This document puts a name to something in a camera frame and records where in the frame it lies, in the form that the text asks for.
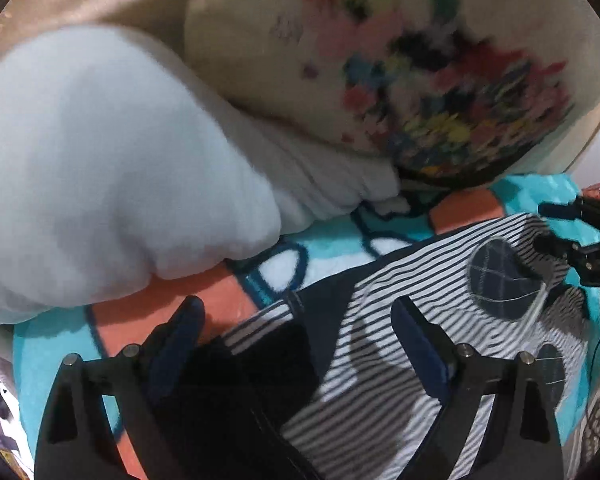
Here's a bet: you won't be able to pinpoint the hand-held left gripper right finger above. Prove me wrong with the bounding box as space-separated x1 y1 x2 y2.
390 295 567 480

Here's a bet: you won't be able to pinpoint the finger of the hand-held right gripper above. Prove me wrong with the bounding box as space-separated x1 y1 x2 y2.
538 197 593 222
533 234 588 263

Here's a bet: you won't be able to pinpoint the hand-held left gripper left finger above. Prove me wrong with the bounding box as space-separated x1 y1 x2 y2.
34 295 207 480

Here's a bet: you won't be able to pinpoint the striped pants with dark patches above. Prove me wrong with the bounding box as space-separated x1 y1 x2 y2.
150 212 588 480

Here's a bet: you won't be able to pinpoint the turquoise and orange printed blanket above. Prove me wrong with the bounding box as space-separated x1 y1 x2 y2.
12 172 600 480

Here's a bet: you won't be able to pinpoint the light blue fleece blanket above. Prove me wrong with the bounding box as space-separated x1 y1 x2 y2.
0 25 401 326

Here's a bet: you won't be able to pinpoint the cream pillow with colourful print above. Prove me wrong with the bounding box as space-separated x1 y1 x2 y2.
184 0 600 188

